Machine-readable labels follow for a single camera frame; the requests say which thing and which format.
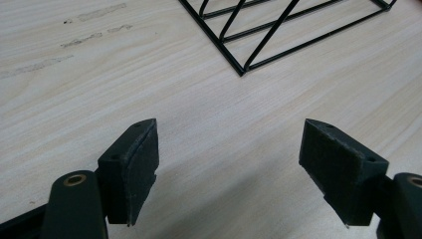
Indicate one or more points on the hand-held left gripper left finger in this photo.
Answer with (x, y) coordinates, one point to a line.
(127, 172)

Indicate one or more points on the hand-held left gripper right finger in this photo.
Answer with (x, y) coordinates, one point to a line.
(345, 169)

